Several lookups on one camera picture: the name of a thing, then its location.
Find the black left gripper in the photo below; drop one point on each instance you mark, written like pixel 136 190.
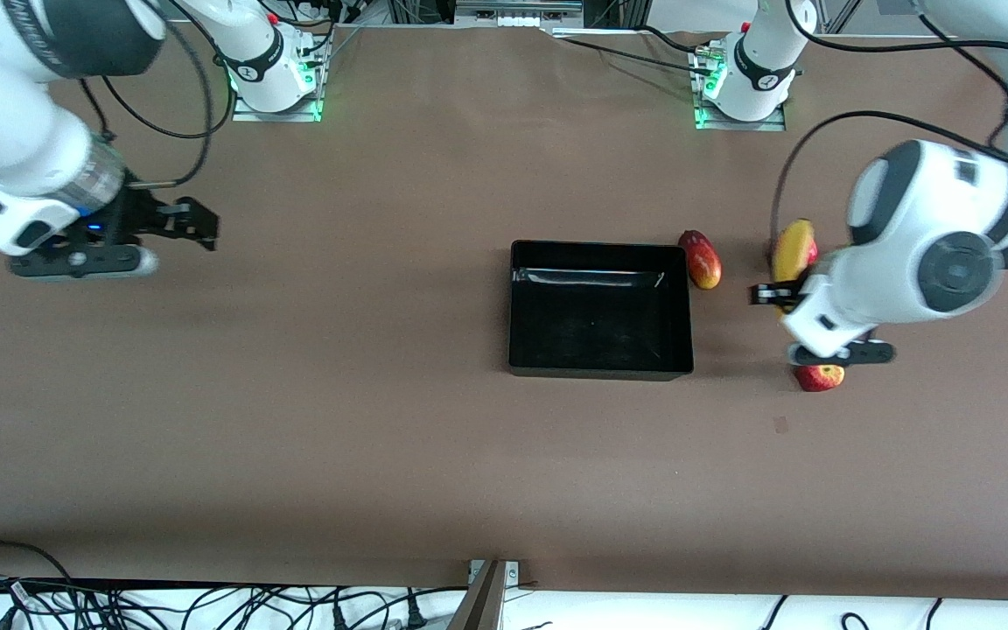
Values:
pixel 769 295

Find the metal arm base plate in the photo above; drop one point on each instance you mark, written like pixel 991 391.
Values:
pixel 276 114
pixel 740 124

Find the red yellow apple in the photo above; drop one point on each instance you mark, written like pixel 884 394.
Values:
pixel 819 378

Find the black rectangular plastic box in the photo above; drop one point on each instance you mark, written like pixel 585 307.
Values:
pixel 600 315

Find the yellow banana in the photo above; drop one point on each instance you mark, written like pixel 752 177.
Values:
pixel 793 249

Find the small metal bracket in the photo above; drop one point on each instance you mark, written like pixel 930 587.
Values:
pixel 513 573

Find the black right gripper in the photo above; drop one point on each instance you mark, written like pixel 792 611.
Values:
pixel 138 218

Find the red yellow mango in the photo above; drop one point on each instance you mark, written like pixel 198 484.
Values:
pixel 703 262

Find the aluminium frame with power strip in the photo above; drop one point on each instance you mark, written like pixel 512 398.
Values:
pixel 517 10

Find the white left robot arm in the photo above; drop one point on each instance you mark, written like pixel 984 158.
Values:
pixel 906 227

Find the grey metal post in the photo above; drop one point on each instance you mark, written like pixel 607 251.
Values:
pixel 479 604

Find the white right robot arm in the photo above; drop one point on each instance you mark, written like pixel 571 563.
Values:
pixel 5 114

